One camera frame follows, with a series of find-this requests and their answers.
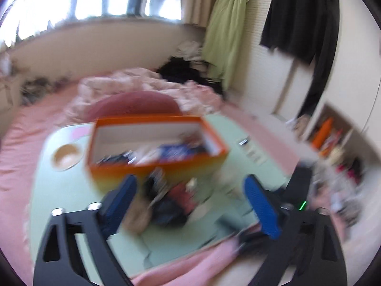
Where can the dark blue pouch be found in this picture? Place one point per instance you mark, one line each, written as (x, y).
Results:
(169, 214)

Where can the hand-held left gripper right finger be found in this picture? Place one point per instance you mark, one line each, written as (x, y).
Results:
(262, 205)

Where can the white clothes pile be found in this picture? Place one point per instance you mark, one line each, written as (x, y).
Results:
(190, 50)

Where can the light green desktop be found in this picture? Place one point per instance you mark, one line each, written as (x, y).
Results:
(59, 190)

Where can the small black silver item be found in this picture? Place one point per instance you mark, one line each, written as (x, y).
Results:
(244, 141)

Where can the round wooden bowl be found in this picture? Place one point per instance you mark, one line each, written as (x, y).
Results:
(67, 157)

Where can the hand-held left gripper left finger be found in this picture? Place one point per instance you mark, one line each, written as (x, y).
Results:
(122, 202)

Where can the dark pink cushion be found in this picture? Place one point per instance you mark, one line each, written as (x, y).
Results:
(134, 104)

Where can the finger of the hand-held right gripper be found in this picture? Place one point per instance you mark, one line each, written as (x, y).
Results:
(248, 242)

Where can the orange cardboard box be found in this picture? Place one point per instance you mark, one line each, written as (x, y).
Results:
(154, 172)

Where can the blue packet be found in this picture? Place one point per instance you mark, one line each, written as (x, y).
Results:
(175, 151)

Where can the patterned clothes pile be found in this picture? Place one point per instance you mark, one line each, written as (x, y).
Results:
(41, 88)

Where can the pink floral blanket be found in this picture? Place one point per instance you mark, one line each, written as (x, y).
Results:
(195, 95)

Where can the orange bottle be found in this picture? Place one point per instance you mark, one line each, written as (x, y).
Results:
(323, 132)

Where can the black hanging garment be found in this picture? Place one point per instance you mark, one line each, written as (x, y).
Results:
(300, 20)

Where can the black clothes pile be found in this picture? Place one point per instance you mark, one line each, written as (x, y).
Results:
(184, 71)

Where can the light green hanging garment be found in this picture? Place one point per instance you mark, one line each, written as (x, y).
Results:
(224, 26)

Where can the beige pouch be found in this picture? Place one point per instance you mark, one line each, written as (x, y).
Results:
(137, 216)

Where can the pink bed sheet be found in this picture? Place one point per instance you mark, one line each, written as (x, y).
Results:
(29, 131)

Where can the red object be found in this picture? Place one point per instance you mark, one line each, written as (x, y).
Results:
(181, 196)

